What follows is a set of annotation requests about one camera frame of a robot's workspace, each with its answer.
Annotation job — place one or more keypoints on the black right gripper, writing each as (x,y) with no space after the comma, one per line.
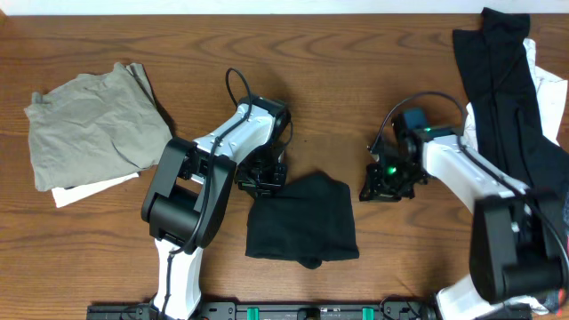
(378,189)

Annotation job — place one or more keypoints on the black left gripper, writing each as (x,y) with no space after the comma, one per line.
(260,182)

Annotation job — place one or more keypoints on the black logo t-shirt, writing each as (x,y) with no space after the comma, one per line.
(309,221)

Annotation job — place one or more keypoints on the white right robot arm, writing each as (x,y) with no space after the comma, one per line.
(517,254)

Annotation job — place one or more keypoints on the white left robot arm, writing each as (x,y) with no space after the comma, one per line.
(188,196)

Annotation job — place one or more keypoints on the black garment in pile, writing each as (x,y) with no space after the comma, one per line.
(496,77)

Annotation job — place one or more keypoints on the white garment in pile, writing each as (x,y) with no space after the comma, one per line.
(550,92)

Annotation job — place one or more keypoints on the folded beige t-shirt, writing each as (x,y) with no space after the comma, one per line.
(95,128)

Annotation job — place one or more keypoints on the folded white garment under beige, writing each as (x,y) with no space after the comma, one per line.
(65,196)

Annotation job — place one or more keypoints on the grey red garment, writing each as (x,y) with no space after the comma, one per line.
(555,301)

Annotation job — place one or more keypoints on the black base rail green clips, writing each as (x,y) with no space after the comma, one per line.
(397,309)

